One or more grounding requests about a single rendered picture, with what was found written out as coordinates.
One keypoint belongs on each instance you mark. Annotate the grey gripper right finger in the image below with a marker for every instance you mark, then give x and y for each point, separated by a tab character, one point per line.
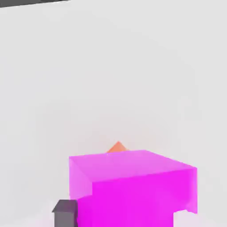
184	219

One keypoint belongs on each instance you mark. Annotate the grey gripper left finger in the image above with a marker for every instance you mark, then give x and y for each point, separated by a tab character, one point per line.
64	217

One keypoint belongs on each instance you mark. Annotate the small orange cube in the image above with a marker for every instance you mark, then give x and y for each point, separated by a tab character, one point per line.
117	147

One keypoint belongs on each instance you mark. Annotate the small magenta cube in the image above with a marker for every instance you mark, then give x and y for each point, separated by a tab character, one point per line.
131	195

